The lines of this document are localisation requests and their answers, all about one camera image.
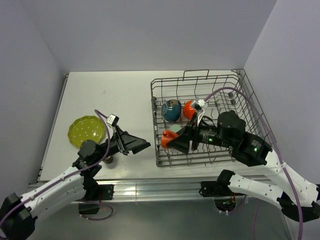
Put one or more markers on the orange bowl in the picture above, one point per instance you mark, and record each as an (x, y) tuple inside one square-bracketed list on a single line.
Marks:
[(188, 110)]

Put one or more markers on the blue bowl beige inside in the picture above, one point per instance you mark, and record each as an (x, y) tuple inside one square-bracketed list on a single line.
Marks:
[(171, 110)]

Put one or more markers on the mint green cup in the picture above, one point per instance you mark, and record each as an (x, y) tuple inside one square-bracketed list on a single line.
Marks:
[(175, 128)]

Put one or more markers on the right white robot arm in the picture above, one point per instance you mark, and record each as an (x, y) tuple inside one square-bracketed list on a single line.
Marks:
[(291, 193)]

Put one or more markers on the aluminium mounting rail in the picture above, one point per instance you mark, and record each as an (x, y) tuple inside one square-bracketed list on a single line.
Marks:
[(166, 209)]

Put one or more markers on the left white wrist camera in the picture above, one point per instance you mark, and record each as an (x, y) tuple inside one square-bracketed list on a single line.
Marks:
[(112, 120)]

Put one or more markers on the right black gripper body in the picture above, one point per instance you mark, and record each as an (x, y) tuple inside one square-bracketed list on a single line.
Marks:
[(208, 134)]

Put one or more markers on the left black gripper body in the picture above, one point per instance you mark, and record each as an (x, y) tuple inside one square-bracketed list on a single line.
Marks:
[(111, 147)]

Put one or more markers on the dark brown mug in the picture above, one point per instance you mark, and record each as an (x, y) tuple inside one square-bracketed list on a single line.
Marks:
[(108, 160)]

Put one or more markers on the small orange mug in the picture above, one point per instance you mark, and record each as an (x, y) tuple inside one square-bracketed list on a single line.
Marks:
[(166, 137)]

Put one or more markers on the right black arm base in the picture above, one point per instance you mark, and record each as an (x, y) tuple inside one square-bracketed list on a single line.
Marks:
[(216, 189)]

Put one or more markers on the grey wire dish rack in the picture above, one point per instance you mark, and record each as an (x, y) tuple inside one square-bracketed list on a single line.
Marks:
[(236, 94)]

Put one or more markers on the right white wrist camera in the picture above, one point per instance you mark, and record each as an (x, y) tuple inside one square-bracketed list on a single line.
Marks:
[(200, 106)]

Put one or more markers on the yellow-green dotted plate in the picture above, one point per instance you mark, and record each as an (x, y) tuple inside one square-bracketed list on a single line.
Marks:
[(85, 128)]

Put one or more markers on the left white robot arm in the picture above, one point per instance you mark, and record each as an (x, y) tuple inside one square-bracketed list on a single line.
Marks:
[(18, 214)]

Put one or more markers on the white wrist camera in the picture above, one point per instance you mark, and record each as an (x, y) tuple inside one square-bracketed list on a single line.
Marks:
[(200, 106), (112, 120)]

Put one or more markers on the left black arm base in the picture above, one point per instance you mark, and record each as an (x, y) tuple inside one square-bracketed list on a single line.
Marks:
[(100, 192)]

